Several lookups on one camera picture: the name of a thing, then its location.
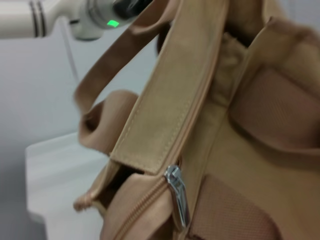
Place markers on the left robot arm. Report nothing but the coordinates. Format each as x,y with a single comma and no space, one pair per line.
62,17

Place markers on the khaki canvas food bag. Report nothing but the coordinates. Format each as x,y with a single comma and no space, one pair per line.
225,125

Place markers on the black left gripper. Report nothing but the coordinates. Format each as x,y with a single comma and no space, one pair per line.
127,7

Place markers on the silver zipper pull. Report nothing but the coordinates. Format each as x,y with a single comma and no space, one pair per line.
178,192

